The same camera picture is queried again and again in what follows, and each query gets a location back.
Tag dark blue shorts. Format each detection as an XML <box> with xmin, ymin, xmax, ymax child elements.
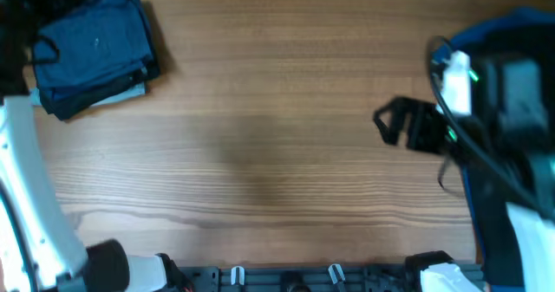
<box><xmin>34</xmin><ymin>0</ymin><xmax>160</xmax><ymax>101</ymax></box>

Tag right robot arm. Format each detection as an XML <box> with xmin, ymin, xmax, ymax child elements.
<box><xmin>373</xmin><ymin>50</ymin><xmax>554</xmax><ymax>291</ymax></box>

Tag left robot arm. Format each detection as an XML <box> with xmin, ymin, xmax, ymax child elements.
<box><xmin>1</xmin><ymin>0</ymin><xmax>195</xmax><ymax>291</ymax></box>

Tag black garment in pile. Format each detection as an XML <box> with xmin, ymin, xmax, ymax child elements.
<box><xmin>460</xmin><ymin>23</ymin><xmax>554</xmax><ymax>291</ymax></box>

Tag bright blue garment in pile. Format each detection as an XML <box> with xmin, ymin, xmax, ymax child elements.
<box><xmin>426</xmin><ymin>8</ymin><xmax>554</xmax><ymax>291</ymax></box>

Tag folded light blue garment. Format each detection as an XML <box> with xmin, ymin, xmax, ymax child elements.
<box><xmin>29</xmin><ymin>82</ymin><xmax>148</xmax><ymax>107</ymax></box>

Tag folded black garment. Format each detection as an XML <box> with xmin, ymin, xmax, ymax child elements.
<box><xmin>37</xmin><ymin>67</ymin><xmax>160</xmax><ymax>120</ymax></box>

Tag right white rail clip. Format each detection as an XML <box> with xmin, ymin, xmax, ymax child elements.
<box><xmin>328</xmin><ymin>263</ymin><xmax>345</xmax><ymax>285</ymax></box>

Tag white rail clip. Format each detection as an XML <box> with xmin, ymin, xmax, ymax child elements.
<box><xmin>230</xmin><ymin>266</ymin><xmax>245</xmax><ymax>286</ymax></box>
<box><xmin>328</xmin><ymin>263</ymin><xmax>345</xmax><ymax>285</ymax></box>

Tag left white rail clip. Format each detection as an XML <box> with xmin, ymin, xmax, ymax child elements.
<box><xmin>230</xmin><ymin>266</ymin><xmax>245</xmax><ymax>286</ymax></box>

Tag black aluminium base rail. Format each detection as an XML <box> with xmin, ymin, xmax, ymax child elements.
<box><xmin>181</xmin><ymin>264</ymin><xmax>416</xmax><ymax>292</ymax></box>

